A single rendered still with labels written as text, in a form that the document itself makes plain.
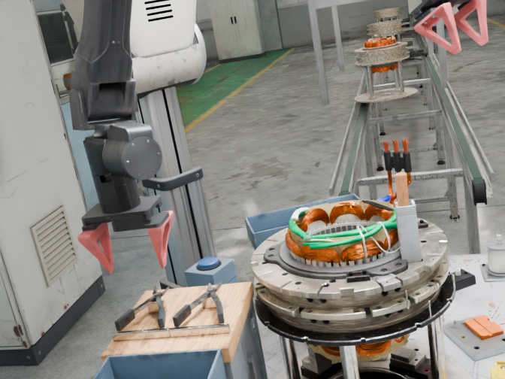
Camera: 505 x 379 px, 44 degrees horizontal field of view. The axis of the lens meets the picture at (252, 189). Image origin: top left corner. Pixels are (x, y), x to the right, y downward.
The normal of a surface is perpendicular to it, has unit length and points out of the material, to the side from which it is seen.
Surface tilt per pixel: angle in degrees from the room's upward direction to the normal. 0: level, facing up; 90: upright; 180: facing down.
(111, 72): 111
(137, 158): 90
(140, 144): 90
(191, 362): 90
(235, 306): 0
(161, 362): 90
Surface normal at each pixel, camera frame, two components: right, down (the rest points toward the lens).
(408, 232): -0.11, 0.31
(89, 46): -0.69, 0.04
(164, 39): 0.65, 0.11
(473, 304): -0.17, -0.94
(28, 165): 0.96, -0.10
